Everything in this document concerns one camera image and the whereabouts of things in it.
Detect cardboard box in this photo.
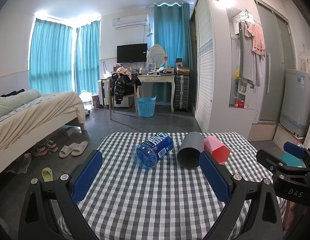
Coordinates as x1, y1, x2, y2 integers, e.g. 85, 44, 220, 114
176, 58, 191, 76

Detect white wardrobe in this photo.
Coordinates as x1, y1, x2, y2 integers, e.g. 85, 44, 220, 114
189, 0, 258, 141

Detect clear plastic bag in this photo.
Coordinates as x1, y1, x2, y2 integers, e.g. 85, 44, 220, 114
4, 152, 32, 175

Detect white dressing table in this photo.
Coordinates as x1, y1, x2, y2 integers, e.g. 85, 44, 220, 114
137, 68, 176, 112

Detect grey suitcase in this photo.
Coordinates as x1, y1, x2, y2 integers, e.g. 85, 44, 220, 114
174, 74, 190, 113

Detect black jacket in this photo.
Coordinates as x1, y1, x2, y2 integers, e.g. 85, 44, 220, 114
110, 72, 142, 105

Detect white air conditioner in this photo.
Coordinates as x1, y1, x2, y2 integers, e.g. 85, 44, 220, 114
111, 14, 150, 29

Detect orange and white clothes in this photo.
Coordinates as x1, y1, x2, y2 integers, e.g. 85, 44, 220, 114
116, 66, 132, 77

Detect teal cup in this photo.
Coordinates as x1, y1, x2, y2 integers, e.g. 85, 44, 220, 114
280, 152, 307, 168

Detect bed with beige sheet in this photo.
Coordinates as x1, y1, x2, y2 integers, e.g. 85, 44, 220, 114
0, 89, 87, 167

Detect yellow-green slipper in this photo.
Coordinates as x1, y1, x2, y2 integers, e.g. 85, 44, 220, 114
42, 167, 54, 182

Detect blue laundry basket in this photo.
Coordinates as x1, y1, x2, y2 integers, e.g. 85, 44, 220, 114
136, 95, 158, 118

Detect white washing machine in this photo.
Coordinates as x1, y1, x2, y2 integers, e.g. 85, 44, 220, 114
278, 69, 310, 139

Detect pink towel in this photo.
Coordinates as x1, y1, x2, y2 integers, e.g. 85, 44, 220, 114
247, 24, 266, 57

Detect teal curtain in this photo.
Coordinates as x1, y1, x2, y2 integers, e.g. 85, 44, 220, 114
153, 2, 192, 103
75, 20, 102, 93
29, 18, 73, 95

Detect beige slipper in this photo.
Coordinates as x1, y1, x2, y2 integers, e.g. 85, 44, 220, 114
59, 144, 77, 158
71, 141, 89, 156

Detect pale green blanket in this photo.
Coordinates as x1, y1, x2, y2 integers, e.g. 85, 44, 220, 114
0, 89, 42, 121

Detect frosted glass door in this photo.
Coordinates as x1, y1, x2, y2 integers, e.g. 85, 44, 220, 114
252, 0, 296, 126

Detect grey cup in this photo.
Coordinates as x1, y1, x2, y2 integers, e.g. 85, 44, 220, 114
176, 131, 205, 169

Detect oval white mirror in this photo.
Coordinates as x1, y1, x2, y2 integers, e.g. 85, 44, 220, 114
148, 44, 168, 69

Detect grey checked tablecloth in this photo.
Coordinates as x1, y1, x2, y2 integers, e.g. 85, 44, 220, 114
57, 132, 288, 240

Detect clear water jug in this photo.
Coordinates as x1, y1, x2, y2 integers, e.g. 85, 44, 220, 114
80, 90, 93, 111

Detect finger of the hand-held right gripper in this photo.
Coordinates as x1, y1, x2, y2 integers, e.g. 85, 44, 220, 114
256, 149, 310, 178
283, 141, 310, 168

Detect wooden chair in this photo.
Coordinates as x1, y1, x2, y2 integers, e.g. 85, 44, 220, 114
109, 80, 140, 121

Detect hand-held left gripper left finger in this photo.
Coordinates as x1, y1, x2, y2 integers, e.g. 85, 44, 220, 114
19, 149, 103, 240

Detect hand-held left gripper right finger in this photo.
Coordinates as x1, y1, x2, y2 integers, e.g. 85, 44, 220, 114
198, 151, 285, 240

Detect dark cloth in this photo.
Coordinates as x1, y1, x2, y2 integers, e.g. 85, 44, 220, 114
0, 88, 26, 98

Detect white suitcase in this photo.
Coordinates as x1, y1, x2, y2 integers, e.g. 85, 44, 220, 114
98, 79, 111, 109

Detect grey towel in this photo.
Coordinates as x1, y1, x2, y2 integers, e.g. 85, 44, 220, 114
238, 21, 257, 87

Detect white sneaker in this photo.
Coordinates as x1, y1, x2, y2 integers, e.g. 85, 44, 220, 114
31, 142, 48, 157
45, 139, 59, 153

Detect blue plastic bottle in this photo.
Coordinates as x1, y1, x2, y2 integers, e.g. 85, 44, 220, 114
132, 132, 174, 171

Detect black television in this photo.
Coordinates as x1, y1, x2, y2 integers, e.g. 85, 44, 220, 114
117, 43, 148, 63

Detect person's right hand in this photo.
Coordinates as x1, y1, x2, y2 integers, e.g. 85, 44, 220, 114
282, 200, 298, 233

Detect pink hexagonal cup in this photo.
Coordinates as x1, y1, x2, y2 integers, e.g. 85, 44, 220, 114
204, 136, 231, 165

